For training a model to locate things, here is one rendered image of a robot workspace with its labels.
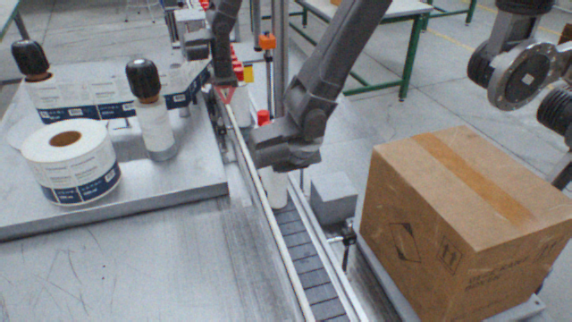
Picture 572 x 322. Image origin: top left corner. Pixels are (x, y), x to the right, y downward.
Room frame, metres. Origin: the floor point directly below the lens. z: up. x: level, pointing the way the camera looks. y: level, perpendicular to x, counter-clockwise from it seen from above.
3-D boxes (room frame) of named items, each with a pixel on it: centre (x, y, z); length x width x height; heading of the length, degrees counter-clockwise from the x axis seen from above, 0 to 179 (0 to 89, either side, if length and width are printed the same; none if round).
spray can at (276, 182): (0.73, 0.03, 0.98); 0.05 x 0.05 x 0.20
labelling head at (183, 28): (1.49, 0.37, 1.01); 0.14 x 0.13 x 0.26; 18
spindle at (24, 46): (1.10, 0.78, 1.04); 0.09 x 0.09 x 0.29
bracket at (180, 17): (1.49, 0.37, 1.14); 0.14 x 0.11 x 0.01; 18
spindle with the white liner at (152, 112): (0.96, 0.39, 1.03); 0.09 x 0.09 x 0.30
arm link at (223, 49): (1.03, 0.19, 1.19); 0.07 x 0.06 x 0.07; 112
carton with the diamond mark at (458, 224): (0.56, -0.34, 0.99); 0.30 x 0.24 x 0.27; 21
